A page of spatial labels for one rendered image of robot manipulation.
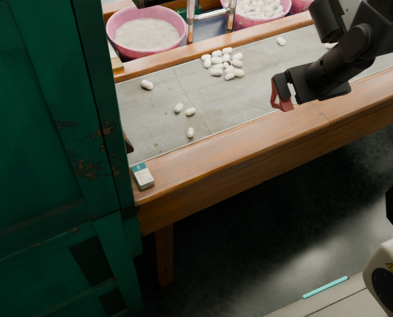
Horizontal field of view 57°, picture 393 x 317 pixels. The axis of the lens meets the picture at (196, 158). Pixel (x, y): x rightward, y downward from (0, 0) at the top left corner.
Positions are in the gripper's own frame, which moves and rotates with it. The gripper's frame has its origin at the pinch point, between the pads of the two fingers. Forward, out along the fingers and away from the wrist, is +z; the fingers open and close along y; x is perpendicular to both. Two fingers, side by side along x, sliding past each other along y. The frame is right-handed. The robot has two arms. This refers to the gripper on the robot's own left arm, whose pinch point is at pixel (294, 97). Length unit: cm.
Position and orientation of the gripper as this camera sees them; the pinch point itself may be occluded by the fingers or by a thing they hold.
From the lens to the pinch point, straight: 75.0
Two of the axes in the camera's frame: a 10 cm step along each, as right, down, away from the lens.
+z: -2.2, 1.9, 9.6
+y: -9.2, 2.8, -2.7
